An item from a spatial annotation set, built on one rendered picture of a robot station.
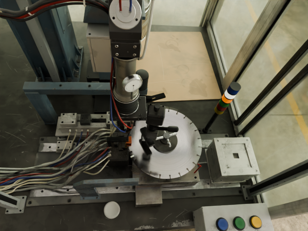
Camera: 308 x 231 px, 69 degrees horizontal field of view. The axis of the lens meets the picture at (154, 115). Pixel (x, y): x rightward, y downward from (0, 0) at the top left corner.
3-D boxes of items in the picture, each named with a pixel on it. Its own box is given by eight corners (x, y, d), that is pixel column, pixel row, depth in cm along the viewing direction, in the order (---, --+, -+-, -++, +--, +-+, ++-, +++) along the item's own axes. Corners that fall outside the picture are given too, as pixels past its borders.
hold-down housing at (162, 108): (158, 129, 86) (166, 100, 68) (157, 141, 84) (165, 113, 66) (144, 128, 85) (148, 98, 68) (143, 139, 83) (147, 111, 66)
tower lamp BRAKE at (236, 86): (236, 86, 93) (239, 81, 91) (239, 95, 91) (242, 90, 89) (226, 86, 93) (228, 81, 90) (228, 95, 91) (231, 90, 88)
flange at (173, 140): (147, 145, 95) (148, 143, 93) (158, 125, 101) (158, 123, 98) (171, 156, 94) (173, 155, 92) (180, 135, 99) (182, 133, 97)
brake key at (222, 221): (224, 218, 90) (226, 218, 88) (227, 230, 88) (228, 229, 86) (215, 219, 89) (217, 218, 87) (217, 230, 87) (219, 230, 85)
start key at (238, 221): (241, 217, 90) (243, 217, 89) (244, 228, 89) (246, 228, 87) (232, 218, 90) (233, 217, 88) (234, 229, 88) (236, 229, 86)
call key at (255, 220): (257, 216, 91) (260, 216, 90) (260, 227, 89) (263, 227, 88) (248, 217, 91) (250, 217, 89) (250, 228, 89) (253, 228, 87)
